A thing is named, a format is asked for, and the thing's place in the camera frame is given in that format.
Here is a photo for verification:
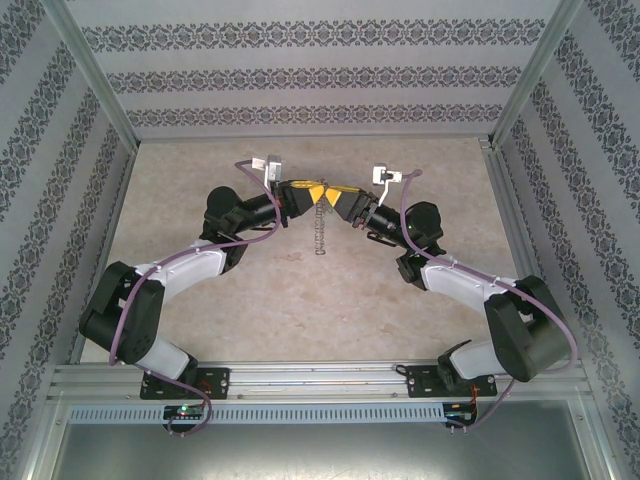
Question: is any metal key holder with rings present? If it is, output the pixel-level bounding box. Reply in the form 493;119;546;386
310;177;334;257

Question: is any small controller board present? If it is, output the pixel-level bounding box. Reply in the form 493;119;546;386
163;404;206;421
444;402;479;424

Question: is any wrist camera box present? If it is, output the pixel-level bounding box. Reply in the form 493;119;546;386
370;164;404;207
248;154;287;184

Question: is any grey slotted cable duct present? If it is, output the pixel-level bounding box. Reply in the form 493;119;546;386
67;403;446;424

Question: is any grey metal panel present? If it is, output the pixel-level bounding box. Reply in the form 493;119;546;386
52;422;609;480

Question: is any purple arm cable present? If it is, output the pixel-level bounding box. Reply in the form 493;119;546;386
399;168;581;436
108;159;281;439

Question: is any aluminium frame post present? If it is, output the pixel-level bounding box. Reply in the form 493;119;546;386
492;0;584;147
577;394;629;480
14;392;69;480
42;0;141;147

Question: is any aluminium side rail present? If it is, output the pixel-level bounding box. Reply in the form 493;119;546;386
478;138;586;371
69;142;141;364

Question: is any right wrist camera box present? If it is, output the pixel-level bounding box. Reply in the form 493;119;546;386
370;164;404;207

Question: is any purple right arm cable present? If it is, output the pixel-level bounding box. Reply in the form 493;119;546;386
399;168;581;436

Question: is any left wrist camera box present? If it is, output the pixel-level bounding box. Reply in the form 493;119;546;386
248;154;287;184

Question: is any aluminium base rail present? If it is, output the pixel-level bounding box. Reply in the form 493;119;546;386
49;362;589;401

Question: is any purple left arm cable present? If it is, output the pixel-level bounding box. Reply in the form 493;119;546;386
108;159;281;439

